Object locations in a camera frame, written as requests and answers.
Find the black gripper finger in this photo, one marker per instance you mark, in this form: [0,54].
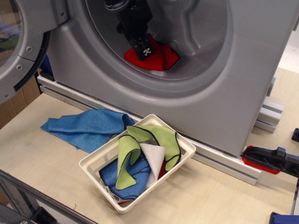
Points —
[143,50]

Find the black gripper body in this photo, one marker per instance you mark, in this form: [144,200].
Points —
[133,16]

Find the red cloth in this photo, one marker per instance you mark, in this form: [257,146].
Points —
[162,56]

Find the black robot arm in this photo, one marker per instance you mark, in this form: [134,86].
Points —
[110,5]

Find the grey toy washing machine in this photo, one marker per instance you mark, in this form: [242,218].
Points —
[229,51]

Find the grey washing machine door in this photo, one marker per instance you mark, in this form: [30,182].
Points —
[25,27]

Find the light blue cloth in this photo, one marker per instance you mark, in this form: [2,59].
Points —
[89,130]

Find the green cloth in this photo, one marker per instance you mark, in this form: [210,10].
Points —
[158,144]

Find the white cloth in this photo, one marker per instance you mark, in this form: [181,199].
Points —
[155,156]

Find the dark blue cloth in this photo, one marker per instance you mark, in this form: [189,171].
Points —
[130,185]

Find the white plastic basket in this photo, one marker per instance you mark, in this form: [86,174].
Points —
[94,162]

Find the cardboard box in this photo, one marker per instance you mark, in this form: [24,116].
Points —
[26,95]

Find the red black clamp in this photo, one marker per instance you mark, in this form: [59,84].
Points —
[271,161]

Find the black corner object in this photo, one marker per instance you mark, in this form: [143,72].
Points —
[295,135]

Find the blue black object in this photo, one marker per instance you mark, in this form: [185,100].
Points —
[276,218]

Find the aluminium profile rail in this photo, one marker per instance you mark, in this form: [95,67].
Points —
[215,158]

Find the metal table frame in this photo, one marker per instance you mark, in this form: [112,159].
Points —
[23,204]

